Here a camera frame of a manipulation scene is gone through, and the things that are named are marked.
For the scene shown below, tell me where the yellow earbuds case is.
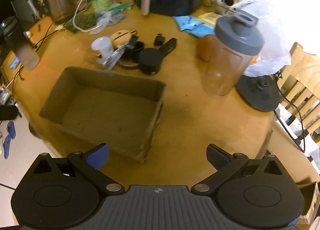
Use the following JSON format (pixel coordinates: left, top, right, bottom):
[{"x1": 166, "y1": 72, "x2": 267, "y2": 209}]
[{"x1": 110, "y1": 30, "x2": 133, "y2": 47}]

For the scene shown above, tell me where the black open cylinder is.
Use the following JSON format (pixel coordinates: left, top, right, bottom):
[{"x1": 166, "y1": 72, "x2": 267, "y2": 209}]
[{"x1": 122, "y1": 41, "x2": 145, "y2": 61}]

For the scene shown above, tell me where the black round puck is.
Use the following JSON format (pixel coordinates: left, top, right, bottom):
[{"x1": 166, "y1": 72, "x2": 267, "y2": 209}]
[{"x1": 138, "y1": 48, "x2": 163, "y2": 75}]

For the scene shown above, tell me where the blue plastic packet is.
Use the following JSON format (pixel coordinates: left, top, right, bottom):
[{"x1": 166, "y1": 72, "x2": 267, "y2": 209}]
[
  {"x1": 187, "y1": 23, "x2": 217, "y2": 39},
  {"x1": 174, "y1": 15, "x2": 200, "y2": 31}
]

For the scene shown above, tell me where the dark tape roll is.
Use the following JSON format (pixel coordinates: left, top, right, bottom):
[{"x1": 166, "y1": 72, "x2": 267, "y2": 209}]
[{"x1": 117, "y1": 58, "x2": 140, "y2": 70}]

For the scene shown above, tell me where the grey translucent cylinder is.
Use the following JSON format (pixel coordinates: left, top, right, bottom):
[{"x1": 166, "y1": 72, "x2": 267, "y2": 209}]
[{"x1": 14, "y1": 33, "x2": 40, "y2": 71}]

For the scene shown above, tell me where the reddish brown round fruit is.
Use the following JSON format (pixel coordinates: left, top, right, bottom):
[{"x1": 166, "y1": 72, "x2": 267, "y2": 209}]
[{"x1": 196, "y1": 34, "x2": 218, "y2": 62}]

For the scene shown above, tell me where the black rectangular box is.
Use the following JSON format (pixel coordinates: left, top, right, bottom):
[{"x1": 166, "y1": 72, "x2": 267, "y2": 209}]
[{"x1": 159, "y1": 38, "x2": 178, "y2": 56}]

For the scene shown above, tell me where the white plastic bag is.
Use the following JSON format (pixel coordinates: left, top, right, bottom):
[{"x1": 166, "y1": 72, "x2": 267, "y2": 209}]
[{"x1": 240, "y1": 2, "x2": 293, "y2": 76}]

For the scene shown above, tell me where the clear tub of clutter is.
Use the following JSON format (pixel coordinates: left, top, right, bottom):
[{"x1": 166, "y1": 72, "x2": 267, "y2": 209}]
[{"x1": 215, "y1": 0, "x2": 257, "y2": 15}]

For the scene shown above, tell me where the silver marbled packet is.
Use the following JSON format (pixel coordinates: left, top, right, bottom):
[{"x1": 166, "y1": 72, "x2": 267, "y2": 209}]
[{"x1": 96, "y1": 45, "x2": 128, "y2": 70}]

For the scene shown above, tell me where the thin black cable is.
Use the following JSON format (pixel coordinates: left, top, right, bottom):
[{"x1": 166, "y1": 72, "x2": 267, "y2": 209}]
[{"x1": 34, "y1": 2, "x2": 90, "y2": 49}]

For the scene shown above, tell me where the clear shaker bottle grey lid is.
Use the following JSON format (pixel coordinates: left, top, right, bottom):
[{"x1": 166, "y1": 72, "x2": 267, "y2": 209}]
[{"x1": 204, "y1": 12, "x2": 265, "y2": 96}]

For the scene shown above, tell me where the black round kettle base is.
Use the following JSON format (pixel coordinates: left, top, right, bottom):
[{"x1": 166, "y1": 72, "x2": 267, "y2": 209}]
[{"x1": 236, "y1": 75, "x2": 282, "y2": 113}]

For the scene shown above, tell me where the black power cable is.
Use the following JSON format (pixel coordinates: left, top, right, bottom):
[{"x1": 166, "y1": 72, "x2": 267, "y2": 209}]
[{"x1": 272, "y1": 72, "x2": 307, "y2": 153}]

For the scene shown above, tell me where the wooden chair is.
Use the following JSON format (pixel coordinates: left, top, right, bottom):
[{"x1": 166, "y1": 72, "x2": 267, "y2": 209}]
[{"x1": 275, "y1": 42, "x2": 320, "y2": 130}]

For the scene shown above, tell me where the white charging cable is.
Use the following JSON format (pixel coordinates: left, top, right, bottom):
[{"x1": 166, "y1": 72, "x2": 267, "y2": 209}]
[{"x1": 73, "y1": 0, "x2": 105, "y2": 32}]

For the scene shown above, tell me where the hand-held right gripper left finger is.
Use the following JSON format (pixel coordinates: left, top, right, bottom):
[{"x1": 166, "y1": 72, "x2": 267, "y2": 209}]
[{"x1": 32, "y1": 143, "x2": 125, "y2": 195}]

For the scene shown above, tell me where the yellow wet wipes pack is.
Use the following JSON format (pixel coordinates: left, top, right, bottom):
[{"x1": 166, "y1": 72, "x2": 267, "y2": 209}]
[{"x1": 196, "y1": 13, "x2": 222, "y2": 25}]

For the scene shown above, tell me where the blue slipper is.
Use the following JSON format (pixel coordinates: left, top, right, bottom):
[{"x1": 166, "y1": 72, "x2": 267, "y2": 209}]
[
  {"x1": 6, "y1": 120, "x2": 17, "y2": 140},
  {"x1": 2, "y1": 137, "x2": 13, "y2": 160}
]

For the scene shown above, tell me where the white plastic cup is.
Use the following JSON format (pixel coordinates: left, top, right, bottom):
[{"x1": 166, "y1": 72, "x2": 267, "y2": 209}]
[{"x1": 90, "y1": 37, "x2": 114, "y2": 59}]

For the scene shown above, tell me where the bag of green discs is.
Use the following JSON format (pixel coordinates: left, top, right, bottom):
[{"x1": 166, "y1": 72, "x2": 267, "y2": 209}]
[{"x1": 64, "y1": 12, "x2": 99, "y2": 34}]

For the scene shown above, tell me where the clear crumpled plastic bag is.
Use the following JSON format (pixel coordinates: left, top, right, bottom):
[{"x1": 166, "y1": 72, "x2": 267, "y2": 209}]
[{"x1": 96, "y1": 10, "x2": 128, "y2": 29}]

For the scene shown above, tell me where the plain cardboard carton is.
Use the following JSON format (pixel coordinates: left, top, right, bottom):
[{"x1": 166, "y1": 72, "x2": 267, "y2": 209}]
[{"x1": 296, "y1": 177, "x2": 320, "y2": 225}]

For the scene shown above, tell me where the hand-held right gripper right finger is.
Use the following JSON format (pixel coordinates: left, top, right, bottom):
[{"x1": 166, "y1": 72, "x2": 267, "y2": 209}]
[{"x1": 191, "y1": 144, "x2": 288, "y2": 195}]

